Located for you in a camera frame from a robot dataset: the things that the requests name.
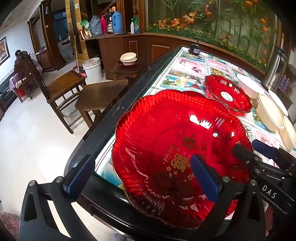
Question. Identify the purple bottle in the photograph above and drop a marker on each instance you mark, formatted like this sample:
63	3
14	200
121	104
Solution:
282	83
287	84

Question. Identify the small red plastic plate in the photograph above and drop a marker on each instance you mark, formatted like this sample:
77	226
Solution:
217	85

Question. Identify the artificial flower display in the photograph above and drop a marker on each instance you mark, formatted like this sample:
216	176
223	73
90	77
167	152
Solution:
208	23

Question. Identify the wooden chair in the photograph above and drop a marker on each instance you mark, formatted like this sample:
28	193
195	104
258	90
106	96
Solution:
62	81

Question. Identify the green packet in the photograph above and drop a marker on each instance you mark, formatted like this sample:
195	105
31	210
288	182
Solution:
85	24

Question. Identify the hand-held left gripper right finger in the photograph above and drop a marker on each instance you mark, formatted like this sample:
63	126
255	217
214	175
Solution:
204	178

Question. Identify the dark red plate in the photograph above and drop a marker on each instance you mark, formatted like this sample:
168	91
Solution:
126	66

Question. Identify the white pump bottle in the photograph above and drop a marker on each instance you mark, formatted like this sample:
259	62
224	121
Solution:
132	27

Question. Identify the stainless steel thermos jug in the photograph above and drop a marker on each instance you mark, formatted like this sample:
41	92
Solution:
275	69

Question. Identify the broom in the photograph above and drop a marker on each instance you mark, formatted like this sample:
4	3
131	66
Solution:
75	51

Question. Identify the large red plastic plate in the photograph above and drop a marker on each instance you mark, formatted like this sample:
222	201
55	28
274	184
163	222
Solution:
150	139

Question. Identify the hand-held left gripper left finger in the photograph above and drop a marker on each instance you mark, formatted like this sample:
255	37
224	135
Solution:
79	176

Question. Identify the square wooden stool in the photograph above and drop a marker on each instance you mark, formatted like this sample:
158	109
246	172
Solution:
99	92

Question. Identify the blue thermos flask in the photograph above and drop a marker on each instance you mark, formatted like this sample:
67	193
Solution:
117	20

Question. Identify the cream plastic bowl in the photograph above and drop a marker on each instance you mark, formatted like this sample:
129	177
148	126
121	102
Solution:
268	111
290	134

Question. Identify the small black motor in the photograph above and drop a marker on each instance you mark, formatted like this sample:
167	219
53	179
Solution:
195	49

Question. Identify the stack of cream bowls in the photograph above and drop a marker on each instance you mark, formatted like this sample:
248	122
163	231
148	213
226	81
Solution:
128	58

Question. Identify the black thermos flask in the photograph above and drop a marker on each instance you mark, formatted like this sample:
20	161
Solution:
109	23

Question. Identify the small wooden side table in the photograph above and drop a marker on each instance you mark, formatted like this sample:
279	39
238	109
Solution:
124	71

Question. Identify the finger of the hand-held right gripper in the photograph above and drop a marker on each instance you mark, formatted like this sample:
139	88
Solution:
263	148
245	154

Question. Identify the framed wall picture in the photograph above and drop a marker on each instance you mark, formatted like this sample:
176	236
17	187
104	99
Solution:
3	51

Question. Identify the black rimmed dining table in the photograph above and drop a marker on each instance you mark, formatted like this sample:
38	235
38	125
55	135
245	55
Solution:
141	83

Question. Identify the pink thermos flask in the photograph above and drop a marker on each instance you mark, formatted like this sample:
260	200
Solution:
103	25

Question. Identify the white plastic bucket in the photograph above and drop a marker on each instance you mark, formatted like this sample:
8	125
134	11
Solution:
92	71

